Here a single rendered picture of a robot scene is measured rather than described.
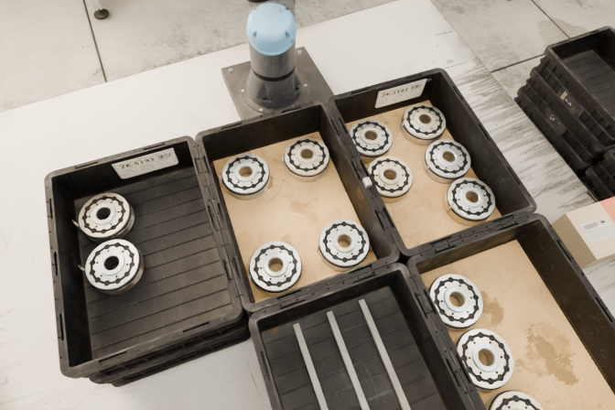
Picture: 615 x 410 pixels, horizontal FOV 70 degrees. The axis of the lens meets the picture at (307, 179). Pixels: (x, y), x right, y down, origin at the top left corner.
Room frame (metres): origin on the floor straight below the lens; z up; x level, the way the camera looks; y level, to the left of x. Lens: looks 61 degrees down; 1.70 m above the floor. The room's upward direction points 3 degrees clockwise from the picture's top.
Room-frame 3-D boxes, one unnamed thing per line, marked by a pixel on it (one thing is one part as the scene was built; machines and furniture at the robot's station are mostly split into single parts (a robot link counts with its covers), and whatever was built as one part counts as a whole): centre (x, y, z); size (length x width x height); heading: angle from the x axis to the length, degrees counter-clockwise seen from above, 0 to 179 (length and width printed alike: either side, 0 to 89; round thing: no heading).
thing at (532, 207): (0.52, -0.24, 0.92); 0.40 x 0.30 x 0.02; 23
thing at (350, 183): (0.40, 0.03, 0.87); 0.40 x 0.30 x 0.11; 23
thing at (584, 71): (1.10, -1.03, 0.37); 0.40 x 0.30 x 0.45; 26
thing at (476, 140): (0.52, -0.24, 0.87); 0.40 x 0.30 x 0.11; 23
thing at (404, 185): (0.49, -0.18, 0.86); 0.10 x 0.10 x 0.01
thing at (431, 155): (0.55, -0.32, 0.86); 0.10 x 0.10 x 0.01
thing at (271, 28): (0.84, 0.11, 0.91); 0.13 x 0.12 x 0.14; 4
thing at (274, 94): (0.82, 0.11, 0.80); 0.15 x 0.15 x 0.10
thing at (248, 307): (0.40, 0.03, 0.92); 0.40 x 0.30 x 0.02; 23
